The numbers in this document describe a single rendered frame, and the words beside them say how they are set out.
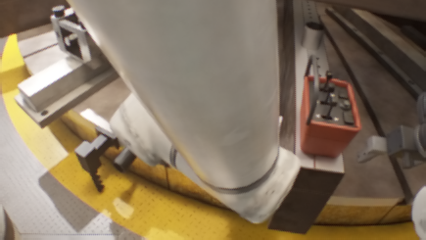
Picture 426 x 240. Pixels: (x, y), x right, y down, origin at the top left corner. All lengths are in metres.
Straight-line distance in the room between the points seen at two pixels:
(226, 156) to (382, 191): 1.17
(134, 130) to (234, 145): 0.20
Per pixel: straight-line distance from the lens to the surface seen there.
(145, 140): 0.35
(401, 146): 0.59
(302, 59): 1.15
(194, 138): 0.16
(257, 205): 0.28
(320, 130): 0.70
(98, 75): 1.64
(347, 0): 1.27
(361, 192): 1.27
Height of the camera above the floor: 1.25
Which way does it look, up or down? 42 degrees down
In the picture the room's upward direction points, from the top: 3 degrees clockwise
